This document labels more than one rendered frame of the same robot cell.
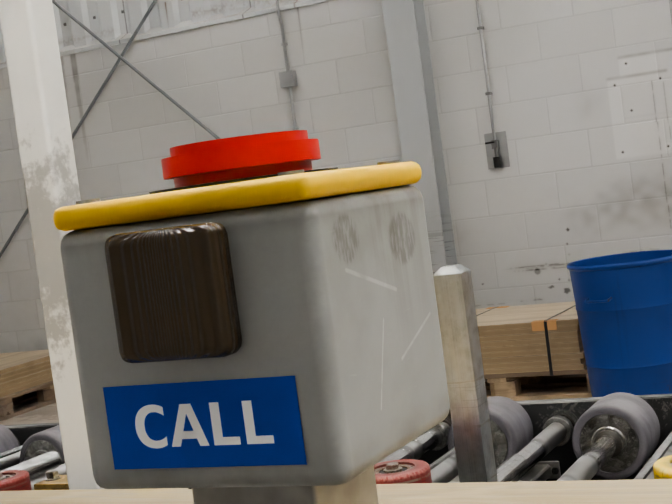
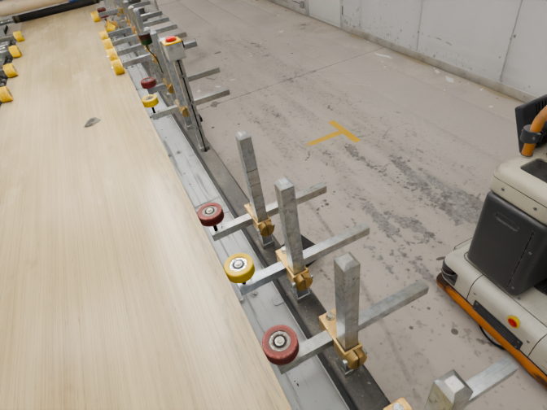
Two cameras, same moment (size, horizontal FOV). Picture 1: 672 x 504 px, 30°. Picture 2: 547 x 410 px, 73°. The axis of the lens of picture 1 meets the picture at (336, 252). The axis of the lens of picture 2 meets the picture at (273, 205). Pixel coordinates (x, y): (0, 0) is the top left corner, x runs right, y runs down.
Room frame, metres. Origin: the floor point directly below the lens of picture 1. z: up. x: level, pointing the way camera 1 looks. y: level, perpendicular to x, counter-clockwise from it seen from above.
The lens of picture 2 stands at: (1.23, 1.36, 1.66)
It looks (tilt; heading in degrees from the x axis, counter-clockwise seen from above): 41 degrees down; 226
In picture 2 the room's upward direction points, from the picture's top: 11 degrees counter-clockwise
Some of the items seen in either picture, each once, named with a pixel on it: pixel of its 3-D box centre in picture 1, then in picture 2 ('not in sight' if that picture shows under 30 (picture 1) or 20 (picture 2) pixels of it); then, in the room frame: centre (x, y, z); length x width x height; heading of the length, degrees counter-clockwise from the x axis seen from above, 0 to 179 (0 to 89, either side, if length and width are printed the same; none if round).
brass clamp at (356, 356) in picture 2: not in sight; (342, 338); (0.85, 1.12, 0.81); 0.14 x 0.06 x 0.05; 64
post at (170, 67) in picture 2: not in sight; (177, 87); (0.20, -0.21, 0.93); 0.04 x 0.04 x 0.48; 64
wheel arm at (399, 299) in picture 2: not in sight; (355, 324); (0.80, 1.12, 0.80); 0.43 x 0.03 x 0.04; 154
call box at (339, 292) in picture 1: (264, 331); (173, 50); (0.32, 0.02, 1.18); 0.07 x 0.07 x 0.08; 64
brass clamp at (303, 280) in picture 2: not in sight; (294, 268); (0.74, 0.89, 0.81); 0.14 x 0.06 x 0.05; 64
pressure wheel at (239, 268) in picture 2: not in sight; (242, 276); (0.87, 0.81, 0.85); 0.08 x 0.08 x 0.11
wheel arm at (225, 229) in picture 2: not in sight; (270, 211); (0.58, 0.67, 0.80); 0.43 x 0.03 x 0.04; 154
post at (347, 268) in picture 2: not in sight; (347, 327); (0.86, 1.14, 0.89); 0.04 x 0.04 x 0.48; 64
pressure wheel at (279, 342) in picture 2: not in sight; (282, 351); (0.97, 1.04, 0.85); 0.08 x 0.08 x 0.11
